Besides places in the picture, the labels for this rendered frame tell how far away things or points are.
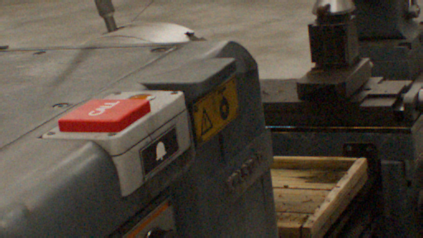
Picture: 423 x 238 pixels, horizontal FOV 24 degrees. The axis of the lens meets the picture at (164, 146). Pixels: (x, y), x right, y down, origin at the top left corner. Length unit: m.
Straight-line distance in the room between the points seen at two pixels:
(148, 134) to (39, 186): 0.14
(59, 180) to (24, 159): 0.05
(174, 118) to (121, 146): 0.10
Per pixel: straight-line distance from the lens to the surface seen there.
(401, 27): 2.45
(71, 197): 0.77
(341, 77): 1.83
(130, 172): 0.84
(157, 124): 0.88
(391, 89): 1.91
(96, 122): 0.84
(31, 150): 0.83
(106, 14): 1.37
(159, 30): 1.35
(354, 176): 1.69
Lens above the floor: 1.49
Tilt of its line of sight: 18 degrees down
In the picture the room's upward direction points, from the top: 8 degrees counter-clockwise
